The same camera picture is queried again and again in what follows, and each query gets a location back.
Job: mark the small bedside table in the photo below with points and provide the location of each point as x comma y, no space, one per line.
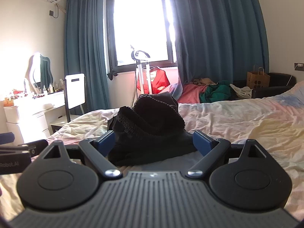
60,123

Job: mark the wall socket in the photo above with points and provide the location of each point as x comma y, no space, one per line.
299,66

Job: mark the wavy frame mirror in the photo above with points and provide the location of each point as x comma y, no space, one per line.
44,68

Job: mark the pale blue cloth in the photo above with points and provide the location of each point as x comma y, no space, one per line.
176,91

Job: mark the cluster of cosmetic bottles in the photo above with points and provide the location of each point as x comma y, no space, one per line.
47,89

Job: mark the white folding chair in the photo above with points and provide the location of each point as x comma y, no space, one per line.
74,87

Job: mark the white drying rack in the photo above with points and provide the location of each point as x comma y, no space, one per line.
140,76

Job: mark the green cloth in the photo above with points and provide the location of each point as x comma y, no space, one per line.
215,92

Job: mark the bed with pastel sheet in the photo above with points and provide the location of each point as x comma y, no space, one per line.
237,123

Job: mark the black framed window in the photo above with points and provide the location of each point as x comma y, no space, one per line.
140,23

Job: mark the white cloth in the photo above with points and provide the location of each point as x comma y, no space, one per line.
241,91

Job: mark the black pants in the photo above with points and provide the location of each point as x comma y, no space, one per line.
147,128

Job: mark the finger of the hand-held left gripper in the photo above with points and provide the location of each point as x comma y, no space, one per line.
6,138
35,147

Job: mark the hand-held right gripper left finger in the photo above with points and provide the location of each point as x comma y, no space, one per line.
106,142

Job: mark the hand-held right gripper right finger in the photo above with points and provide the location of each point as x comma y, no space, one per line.
201,143

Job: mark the black armchair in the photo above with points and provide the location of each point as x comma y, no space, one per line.
280,83

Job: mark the pink cloth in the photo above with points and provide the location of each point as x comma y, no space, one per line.
190,93

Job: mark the white vanity dresser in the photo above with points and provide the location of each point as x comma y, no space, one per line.
35,118

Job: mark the red garment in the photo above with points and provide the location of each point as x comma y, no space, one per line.
158,80

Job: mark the tan cloth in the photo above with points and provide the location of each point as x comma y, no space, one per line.
204,81

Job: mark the brown paper bag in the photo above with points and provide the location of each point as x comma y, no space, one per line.
257,79

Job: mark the blue curtain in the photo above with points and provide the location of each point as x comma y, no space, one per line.
85,52
213,33

